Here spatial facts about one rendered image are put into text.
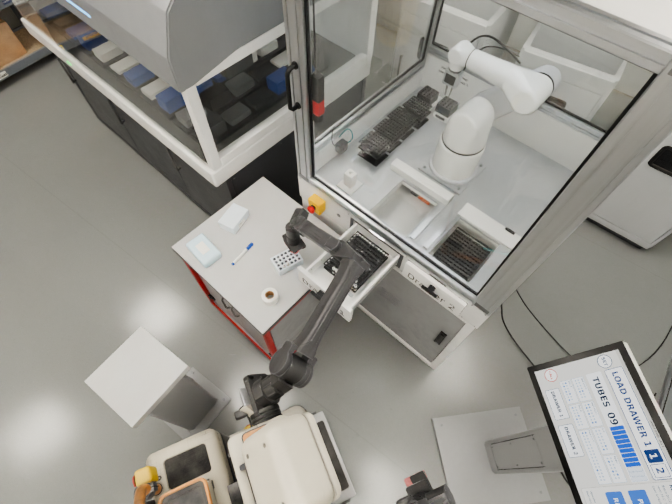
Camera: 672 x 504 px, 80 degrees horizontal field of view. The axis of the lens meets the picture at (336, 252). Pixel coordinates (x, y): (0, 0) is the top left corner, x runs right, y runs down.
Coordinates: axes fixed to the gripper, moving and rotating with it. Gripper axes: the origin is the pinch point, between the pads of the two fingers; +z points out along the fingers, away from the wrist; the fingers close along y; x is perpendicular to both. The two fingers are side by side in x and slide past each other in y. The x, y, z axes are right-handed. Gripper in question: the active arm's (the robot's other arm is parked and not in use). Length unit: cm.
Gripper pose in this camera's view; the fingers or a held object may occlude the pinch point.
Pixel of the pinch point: (295, 251)
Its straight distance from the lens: 181.2
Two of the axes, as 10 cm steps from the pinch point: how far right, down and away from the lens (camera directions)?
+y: -5.4, -7.3, 4.1
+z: -0.3, 5.0, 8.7
